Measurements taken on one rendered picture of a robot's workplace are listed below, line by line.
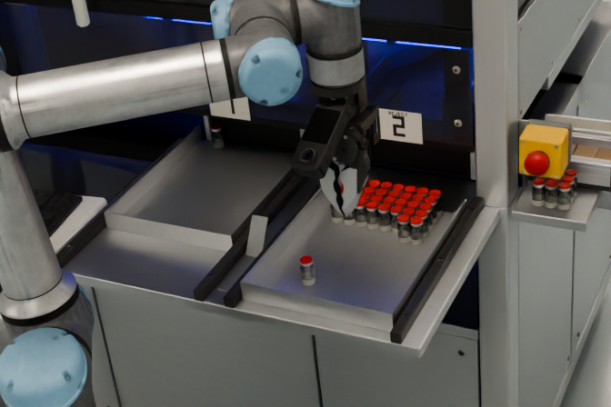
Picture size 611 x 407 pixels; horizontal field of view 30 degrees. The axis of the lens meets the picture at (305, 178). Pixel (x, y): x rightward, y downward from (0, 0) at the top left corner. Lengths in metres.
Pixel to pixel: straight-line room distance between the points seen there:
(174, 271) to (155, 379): 0.79
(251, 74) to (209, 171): 0.89
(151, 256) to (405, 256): 0.44
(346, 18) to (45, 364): 0.61
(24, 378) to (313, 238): 0.62
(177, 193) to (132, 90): 0.82
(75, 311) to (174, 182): 0.57
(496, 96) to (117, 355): 1.21
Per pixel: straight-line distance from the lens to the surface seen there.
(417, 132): 1.99
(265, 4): 1.46
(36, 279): 1.63
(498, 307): 2.14
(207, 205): 2.09
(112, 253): 2.01
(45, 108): 1.36
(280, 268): 1.90
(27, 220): 1.59
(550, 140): 1.91
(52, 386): 1.55
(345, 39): 1.49
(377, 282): 1.84
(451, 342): 2.23
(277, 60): 1.32
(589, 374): 3.03
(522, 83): 1.98
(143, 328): 2.61
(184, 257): 1.96
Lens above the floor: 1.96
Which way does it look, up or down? 30 degrees down
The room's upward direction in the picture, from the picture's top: 6 degrees counter-clockwise
